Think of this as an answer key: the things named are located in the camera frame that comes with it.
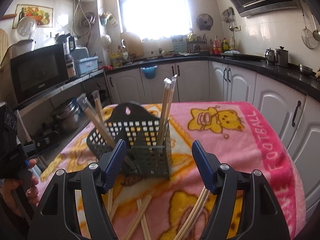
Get person's left hand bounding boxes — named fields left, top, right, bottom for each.
left=2, top=158, right=39, bottom=220

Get light blue storage box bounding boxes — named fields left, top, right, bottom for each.
left=74, top=56, right=98, bottom=76

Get blue plastic hanging bin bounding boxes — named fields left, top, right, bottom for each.
left=140, top=65, right=157, bottom=80

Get wire mesh skimmer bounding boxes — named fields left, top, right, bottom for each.
left=298, top=1, right=317, bottom=50

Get black microwave oven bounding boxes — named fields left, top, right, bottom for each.
left=1, top=44, right=69, bottom=108

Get dark green utensil basket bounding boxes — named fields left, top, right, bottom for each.
left=86, top=101, right=173, bottom=180

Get wooden chopsticks pair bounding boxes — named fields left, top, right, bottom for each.
left=157, top=74, right=178, bottom=146

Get wrapped chopsticks on blanket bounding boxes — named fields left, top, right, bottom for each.
left=174, top=187, right=210, bottom=240

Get pink cartoon bear blanket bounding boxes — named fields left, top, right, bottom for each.
left=28, top=102, right=306, bottom=239

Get fruit picture on wall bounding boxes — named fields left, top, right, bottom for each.
left=12, top=4, right=53, bottom=29

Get wall fan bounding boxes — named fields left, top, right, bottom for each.
left=196, top=14, right=214, bottom=31

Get stainless steel pot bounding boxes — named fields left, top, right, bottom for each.
left=50, top=98, right=81, bottom=134

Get wrapped chopsticks in basket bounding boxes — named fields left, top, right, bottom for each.
left=77, top=93, right=116, bottom=148

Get steel ladle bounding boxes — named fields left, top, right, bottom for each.
left=311, top=12, right=320, bottom=41

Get steel kettle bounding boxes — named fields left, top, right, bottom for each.
left=265, top=48, right=276, bottom=64

